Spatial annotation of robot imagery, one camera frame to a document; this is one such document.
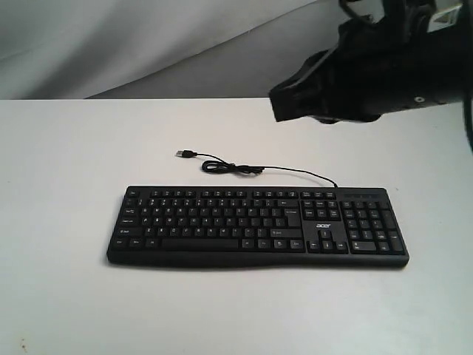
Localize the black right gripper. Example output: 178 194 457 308
268 14 472 122

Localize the black acer keyboard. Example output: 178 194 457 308
106 186 409 268

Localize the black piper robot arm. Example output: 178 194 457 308
269 1 472 124

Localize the grey backdrop cloth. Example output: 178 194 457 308
1 1 347 100

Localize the black USB cable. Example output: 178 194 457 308
174 149 340 189

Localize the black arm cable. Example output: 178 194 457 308
461 92 473 152

